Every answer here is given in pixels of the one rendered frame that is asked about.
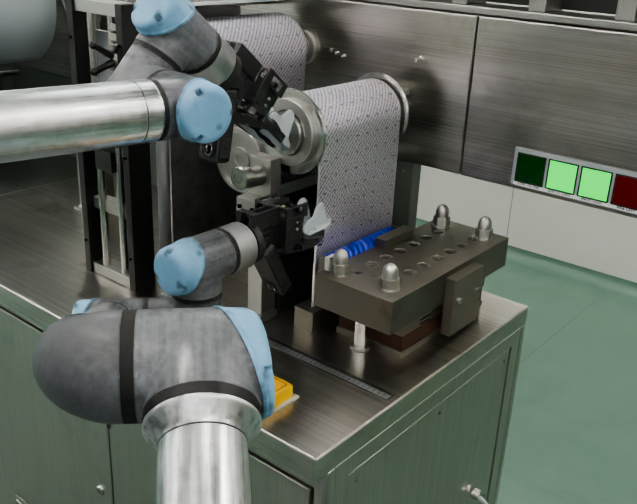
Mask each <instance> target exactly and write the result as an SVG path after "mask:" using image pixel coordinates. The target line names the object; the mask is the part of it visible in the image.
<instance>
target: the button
mask: <svg viewBox="0 0 637 504"><path fill-rule="evenodd" d="M274 383H275V406H274V408H275V407H277V406H278V405H280V404H281V403H283V402H285V401H286V400H288V399H290V398H291V397H292V393H293V385H292V384H290V383H288V382H286V381H284V380H282V379H280V378H278V377H276V376H274Z"/></svg>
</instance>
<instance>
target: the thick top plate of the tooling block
mask: <svg viewBox="0 0 637 504"><path fill-rule="evenodd" d="M432 223H433V220H432V221H430V222H428V223H425V224H423V225H421V226H419V227H417V228H414V233H413V237H411V238H409V239H407V240H405V241H403V242H400V243H398V244H396V245H394V246H392V247H390V248H388V249H385V250H384V249H381V248H378V247H373V248H371V249H368V250H366V251H364V252H362V253H360V254H357V255H355V256H353V257H351V258H349V263H350V272H351V275H350V276H349V277H345V278H337V277H333V276H331V275H330V274H329V271H327V270H322V271H320V272H318V273H316V276H315V299H314V305H316V306H318V307H321V308H323V309H326V310H328V311H331V312H333V313H336V314H338V315H340V316H343V317H345V318H348V319H350V320H353V321H355V322H358V323H360V324H363V325H365V326H368V327H370V328H372V329H375V330H377V331H380V332H382V333H385V334H387V335H392V334H393V333H395V332H397V331H398V330H400V329H402V328H403V327H405V326H406V325H408V324H410V323H411V322H413V321H415V320H416V319H418V318H420V317H421V316H423V315H424V314H426V313H428V312H429V311H431V310H433V309H434V308H436V307H438V306H439V305H441V304H443V303H444V294H445V286H446V278H447V277H449V276H450V275H452V274H454V273H456V272H458V271H459V270H461V269H463V268H465V267H466V266H468V265H470V264H472V263H473V262H477V263H480V264H483V265H484V268H483V275H482V279H483V278H485V277H487V276H488V275H490V274H492V273H493V272H495V271H497V270H498V269H500V268H501V267H503V266H505V261H506V254H507V247H508V240H509V238H508V237H505V236H501V235H498V234H495V233H493V235H492V237H493V240H492V241H488V242H484V241H479V240H476V239H474V235H475V229H476V228H474V227H470V226H467V225H463V224H460V223H457V222H453V221H450V228H447V229H439V228H435V227H433V226H432ZM388 263H394V264H395V265H396V266H397V267H398V271H399V274H398V277H400V291H399V292H396V293H385V292H382V291H380V290H379V289H378V285H379V280H380V276H381V275H382V270H383V268H384V266H385V265H386V264H388Z"/></svg>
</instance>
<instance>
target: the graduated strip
mask: <svg viewBox="0 0 637 504"><path fill-rule="evenodd" d="M159 295H162V296H164V297H166V298H168V297H172V295H170V294H168V293H167V292H165V291H164V292H162V293H159ZM267 338H268V343H269V346H271V347H273V348H275V349H278V350H280V351H282V352H284V353H286V354H288V355H290V356H293V357H295V358H297V359H299V360H301V361H303V362H305V363H308V364H310V365H312V366H314V367H316V368H318V369H320V370H323V371H325V372H327V373H329V374H331V375H333V376H336V377H338V378H340V379H342V380H344V381H346V382H348V383H351V384H353V385H355V386H357V387H359V388H361V389H363V390H366V391H368V392H370V393H372V394H374V395H376V396H378V397H381V398H383V399H385V400H389V399H390V398H391V397H393V396H394V395H395V394H393V393H390V392H388V391H386V390H384V389H382V388H379V387H377V386H375V385H373V384H371V383H368V382H366V381H364V380H362V379H360V378H358V377H355V376H353V375H351V374H349V373H347V372H344V371H342V370H340V369H338V368H336V367H334V366H331V365H329V364H327V363H325V362H323V361H320V360H318V359H316V358H314V357H312V356H309V355H307V354H305V353H303V352H301V351H299V350H296V349H294V348H292V347H290V346H288V345H285V344H283V343H281V342H279V341H277V340H274V339H272V338H270V337H268V336H267Z"/></svg>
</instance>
